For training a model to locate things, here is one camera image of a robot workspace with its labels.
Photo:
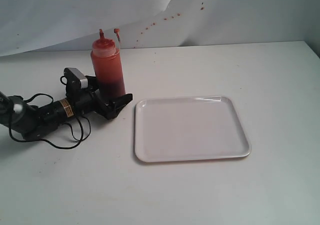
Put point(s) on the red ketchup squeeze bottle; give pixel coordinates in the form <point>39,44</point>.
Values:
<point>107,65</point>

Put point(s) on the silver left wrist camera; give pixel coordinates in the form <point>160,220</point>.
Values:
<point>74,78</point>

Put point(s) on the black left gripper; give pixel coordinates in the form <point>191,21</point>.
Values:
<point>87,100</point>

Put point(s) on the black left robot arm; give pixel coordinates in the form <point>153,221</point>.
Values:
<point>31,121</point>

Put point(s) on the white rectangular plastic tray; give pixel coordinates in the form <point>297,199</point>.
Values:
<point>185,129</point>

